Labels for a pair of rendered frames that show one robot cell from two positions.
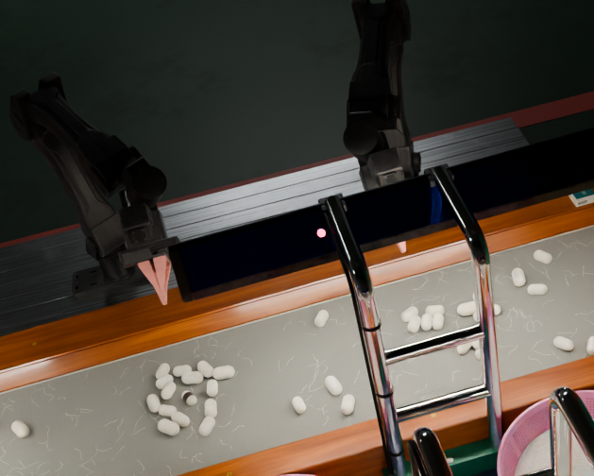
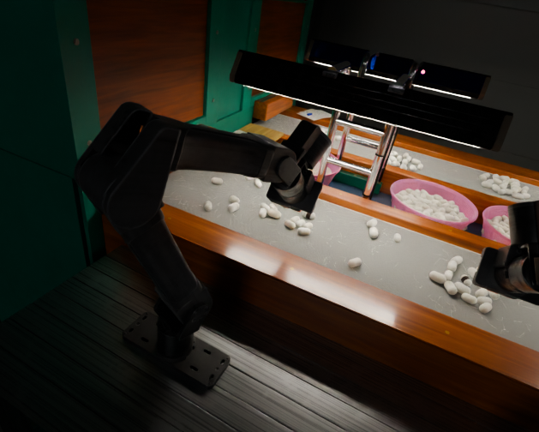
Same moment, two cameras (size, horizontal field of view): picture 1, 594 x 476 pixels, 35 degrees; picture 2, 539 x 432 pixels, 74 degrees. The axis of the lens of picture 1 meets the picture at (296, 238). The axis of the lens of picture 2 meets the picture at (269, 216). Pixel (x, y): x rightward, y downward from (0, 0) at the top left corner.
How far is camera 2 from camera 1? 1.98 m
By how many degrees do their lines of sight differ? 106
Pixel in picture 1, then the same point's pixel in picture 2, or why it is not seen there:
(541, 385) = not seen: hidden behind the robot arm
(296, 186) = not seen: outside the picture
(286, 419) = (406, 241)
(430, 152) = (69, 385)
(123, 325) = (528, 358)
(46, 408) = not seen: outside the picture
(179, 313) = (467, 330)
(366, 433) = (374, 205)
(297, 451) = (410, 218)
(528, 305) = (245, 202)
